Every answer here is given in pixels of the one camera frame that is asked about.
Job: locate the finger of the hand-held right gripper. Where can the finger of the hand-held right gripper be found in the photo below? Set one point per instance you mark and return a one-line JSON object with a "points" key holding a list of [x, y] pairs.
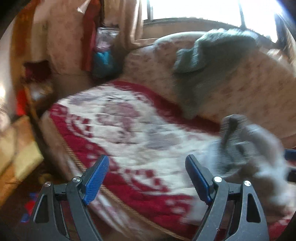
{"points": [[291, 154]]}

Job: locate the grey-green knitted sweater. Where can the grey-green knitted sweater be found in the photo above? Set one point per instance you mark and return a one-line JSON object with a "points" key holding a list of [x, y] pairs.
{"points": [[203, 60]]}

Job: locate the red and cream floral blanket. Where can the red and cream floral blanket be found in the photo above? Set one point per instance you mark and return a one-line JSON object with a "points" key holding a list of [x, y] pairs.
{"points": [[138, 129]]}

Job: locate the red and blue toy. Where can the red and blue toy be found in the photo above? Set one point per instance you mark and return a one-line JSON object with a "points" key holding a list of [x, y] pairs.
{"points": [[29, 207]]}

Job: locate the beige curtain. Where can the beige curtain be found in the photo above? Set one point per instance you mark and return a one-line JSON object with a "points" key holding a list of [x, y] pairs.
{"points": [[124, 20]]}

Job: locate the teal bag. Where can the teal bag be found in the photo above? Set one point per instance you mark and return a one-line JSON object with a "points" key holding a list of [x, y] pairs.
{"points": [[103, 61]]}

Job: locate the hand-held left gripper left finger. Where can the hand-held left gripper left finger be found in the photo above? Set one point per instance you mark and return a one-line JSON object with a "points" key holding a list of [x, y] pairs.
{"points": [[94, 180]]}

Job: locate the beige floral sofa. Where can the beige floral sofa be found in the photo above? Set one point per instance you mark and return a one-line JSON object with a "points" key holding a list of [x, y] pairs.
{"points": [[249, 88]]}

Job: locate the yellow cardboard box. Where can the yellow cardboard box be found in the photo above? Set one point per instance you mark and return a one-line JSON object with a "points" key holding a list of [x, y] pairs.
{"points": [[16, 150]]}

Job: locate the red cloth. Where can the red cloth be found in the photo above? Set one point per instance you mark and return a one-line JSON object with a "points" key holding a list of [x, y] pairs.
{"points": [[89, 34]]}

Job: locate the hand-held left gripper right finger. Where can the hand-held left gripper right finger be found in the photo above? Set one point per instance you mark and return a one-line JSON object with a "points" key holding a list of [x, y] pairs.
{"points": [[198, 179]]}

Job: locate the tan cushion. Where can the tan cushion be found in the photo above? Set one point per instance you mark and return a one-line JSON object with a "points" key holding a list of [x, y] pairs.
{"points": [[62, 41]]}

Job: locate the grey fleece pants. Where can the grey fleece pants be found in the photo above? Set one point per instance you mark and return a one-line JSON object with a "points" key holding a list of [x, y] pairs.
{"points": [[249, 157]]}

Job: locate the window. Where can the window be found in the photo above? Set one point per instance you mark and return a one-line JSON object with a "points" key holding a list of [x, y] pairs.
{"points": [[196, 10]]}

